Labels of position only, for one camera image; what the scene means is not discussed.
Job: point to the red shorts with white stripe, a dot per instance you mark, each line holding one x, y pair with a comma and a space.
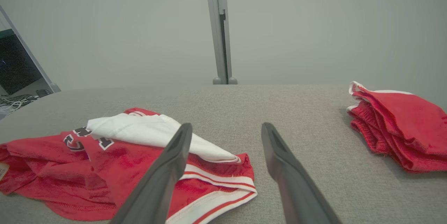
408, 126

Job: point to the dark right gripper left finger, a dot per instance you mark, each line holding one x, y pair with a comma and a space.
160, 182

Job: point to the grey slanted partition post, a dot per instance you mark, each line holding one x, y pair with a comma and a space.
35, 63

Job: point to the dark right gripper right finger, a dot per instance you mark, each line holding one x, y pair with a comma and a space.
297, 185

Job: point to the red and white jersey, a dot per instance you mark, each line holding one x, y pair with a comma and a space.
111, 161

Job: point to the small black box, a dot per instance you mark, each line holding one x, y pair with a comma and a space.
43, 93

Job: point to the dark screen panel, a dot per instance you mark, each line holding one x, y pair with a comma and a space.
15, 66

